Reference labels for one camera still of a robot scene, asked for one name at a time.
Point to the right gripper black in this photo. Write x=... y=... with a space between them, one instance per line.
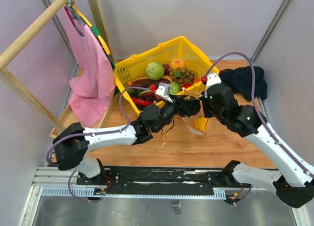
x=204 y=101

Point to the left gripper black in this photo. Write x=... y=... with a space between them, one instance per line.
x=177 y=102

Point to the clear zip top bag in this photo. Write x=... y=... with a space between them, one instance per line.
x=189 y=121

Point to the yellow bell pepper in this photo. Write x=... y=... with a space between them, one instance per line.
x=200 y=124

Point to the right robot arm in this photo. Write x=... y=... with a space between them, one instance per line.
x=292 y=181

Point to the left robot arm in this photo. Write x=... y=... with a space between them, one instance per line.
x=71 y=147

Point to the green cabbage front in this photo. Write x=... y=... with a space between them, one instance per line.
x=174 y=88

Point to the green cabbage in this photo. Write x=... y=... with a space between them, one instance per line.
x=174 y=88
x=154 y=71

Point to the red tomato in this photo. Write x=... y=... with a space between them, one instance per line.
x=185 y=86

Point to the black grape bunch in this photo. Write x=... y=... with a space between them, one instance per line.
x=148 y=98

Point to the dark navy cloth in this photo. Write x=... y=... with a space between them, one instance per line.
x=240 y=81

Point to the watermelon slice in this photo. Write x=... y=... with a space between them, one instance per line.
x=146 y=93

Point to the green cabbage back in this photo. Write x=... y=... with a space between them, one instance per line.
x=154 y=71

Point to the peach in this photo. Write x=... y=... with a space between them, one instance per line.
x=176 y=63

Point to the red chili pepper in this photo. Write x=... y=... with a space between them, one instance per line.
x=141 y=102

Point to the yellow plastic basket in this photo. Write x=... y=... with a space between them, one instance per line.
x=134 y=67

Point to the pink shirt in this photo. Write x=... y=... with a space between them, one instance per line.
x=92 y=91

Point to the yellow clothes hanger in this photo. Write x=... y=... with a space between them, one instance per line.
x=97 y=34

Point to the wooden clothes rack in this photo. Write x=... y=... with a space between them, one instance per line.
x=44 y=67

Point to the grey clothes hanger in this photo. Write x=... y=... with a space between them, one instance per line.
x=74 y=16

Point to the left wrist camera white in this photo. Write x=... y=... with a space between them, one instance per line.
x=163 y=92

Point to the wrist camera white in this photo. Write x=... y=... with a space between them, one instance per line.
x=163 y=92
x=212 y=79

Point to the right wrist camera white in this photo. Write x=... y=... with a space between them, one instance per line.
x=212 y=79

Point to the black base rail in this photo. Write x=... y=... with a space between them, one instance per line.
x=160 y=180

